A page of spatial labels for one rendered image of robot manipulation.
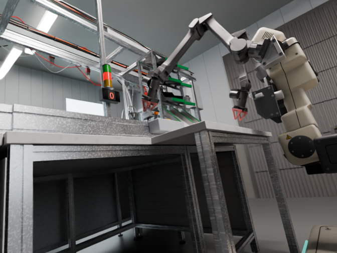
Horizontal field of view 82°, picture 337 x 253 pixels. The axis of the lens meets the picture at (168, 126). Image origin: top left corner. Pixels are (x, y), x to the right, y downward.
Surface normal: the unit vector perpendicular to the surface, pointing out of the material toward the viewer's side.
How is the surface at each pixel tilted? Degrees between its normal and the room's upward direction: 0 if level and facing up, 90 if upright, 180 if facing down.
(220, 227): 90
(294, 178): 90
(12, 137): 90
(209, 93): 90
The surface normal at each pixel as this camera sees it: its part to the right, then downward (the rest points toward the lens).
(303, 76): -0.65, -0.07
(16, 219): 0.76, -0.25
